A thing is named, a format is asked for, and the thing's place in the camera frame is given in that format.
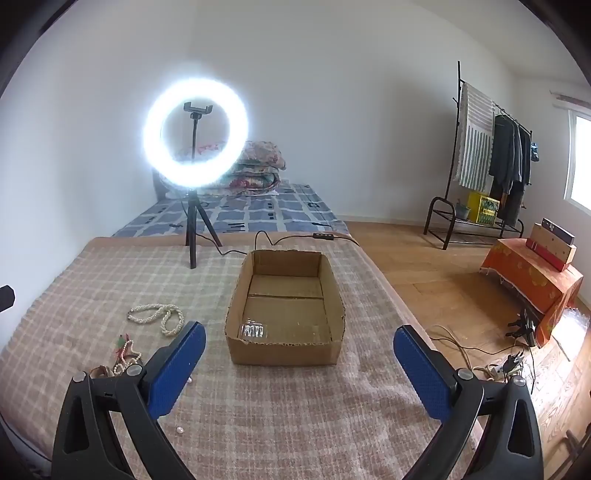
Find clear plastic blister pack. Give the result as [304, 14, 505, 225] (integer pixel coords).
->
[239, 318, 267, 342]

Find folded floral quilt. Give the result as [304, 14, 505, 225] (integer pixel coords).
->
[229, 141, 287, 191]

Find white ring light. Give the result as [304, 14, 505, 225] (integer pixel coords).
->
[141, 76, 249, 190]

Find window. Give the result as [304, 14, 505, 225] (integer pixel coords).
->
[565, 110, 591, 214]

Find open cardboard box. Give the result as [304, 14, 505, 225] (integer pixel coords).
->
[224, 250, 346, 367]

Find twisted white pearl necklace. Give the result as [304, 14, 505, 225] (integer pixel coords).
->
[126, 303, 185, 336]

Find striped white towel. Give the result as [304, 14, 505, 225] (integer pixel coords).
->
[455, 82, 495, 192]

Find beige checked blanket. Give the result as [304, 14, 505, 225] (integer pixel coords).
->
[1, 239, 439, 479]

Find dark hanging clothes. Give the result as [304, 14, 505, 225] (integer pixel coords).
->
[489, 114, 532, 226]

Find thin pearl necklace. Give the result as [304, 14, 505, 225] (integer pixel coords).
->
[87, 339, 143, 378]

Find yellow crate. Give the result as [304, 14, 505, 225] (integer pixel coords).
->
[468, 191, 500, 226]

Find orange cloth covered table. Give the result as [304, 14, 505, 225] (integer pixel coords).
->
[480, 238, 584, 347]

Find blue patterned bed sheet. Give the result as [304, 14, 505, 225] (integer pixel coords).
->
[115, 182, 349, 238]

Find black tripod stand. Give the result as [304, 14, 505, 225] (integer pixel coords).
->
[184, 187, 223, 269]

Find green pendant red cord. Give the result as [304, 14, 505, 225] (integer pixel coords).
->
[112, 333, 130, 365]

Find black phone holder clamp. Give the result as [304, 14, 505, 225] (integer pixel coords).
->
[183, 102, 213, 122]

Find floor cables and plugs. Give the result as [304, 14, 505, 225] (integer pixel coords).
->
[427, 322, 541, 384]

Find stacked boxes on table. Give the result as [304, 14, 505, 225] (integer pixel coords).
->
[526, 223, 577, 272]

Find black power cable with remote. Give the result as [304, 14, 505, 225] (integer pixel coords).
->
[216, 229, 359, 257]

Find black clothes rack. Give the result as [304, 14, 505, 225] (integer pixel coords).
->
[423, 71, 538, 250]

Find small black floor tripod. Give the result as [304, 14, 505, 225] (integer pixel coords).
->
[505, 308, 536, 347]

